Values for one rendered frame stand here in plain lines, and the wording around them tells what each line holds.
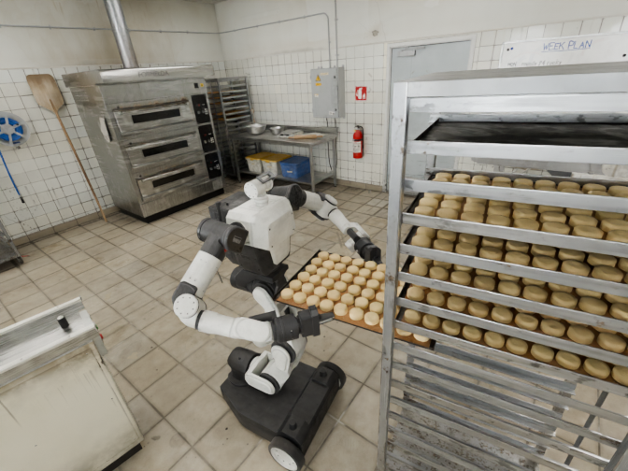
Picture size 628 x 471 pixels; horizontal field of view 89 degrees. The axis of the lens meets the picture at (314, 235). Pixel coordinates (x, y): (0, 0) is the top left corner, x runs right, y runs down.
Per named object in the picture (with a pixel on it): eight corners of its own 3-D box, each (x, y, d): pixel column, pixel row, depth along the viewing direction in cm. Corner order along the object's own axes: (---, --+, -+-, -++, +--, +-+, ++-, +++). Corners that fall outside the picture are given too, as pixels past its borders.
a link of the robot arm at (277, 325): (288, 338, 104) (253, 348, 101) (287, 344, 113) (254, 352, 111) (280, 306, 109) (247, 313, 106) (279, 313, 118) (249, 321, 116)
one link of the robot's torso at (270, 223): (210, 276, 143) (192, 202, 126) (257, 241, 169) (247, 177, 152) (264, 293, 130) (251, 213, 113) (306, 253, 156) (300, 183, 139)
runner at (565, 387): (406, 342, 151) (407, 337, 150) (408, 338, 153) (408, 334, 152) (575, 395, 123) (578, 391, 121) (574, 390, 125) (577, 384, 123)
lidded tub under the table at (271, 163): (261, 173, 582) (259, 159, 570) (278, 166, 614) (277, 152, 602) (277, 176, 560) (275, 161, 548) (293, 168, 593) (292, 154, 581)
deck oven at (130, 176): (152, 229, 450) (98, 69, 357) (114, 213, 517) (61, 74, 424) (237, 194, 558) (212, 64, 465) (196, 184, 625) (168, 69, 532)
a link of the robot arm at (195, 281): (157, 306, 102) (194, 246, 110) (171, 310, 114) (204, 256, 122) (189, 321, 101) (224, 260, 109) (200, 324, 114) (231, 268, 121)
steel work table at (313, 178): (236, 182, 618) (226, 130, 572) (263, 172, 667) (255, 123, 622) (314, 199, 512) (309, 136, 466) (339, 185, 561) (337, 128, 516)
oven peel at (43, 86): (95, 225, 475) (24, 74, 396) (94, 225, 478) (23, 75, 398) (116, 218, 495) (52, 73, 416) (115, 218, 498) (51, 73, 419)
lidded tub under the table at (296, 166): (279, 177, 556) (278, 162, 544) (296, 169, 589) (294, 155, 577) (296, 179, 535) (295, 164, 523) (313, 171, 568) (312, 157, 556)
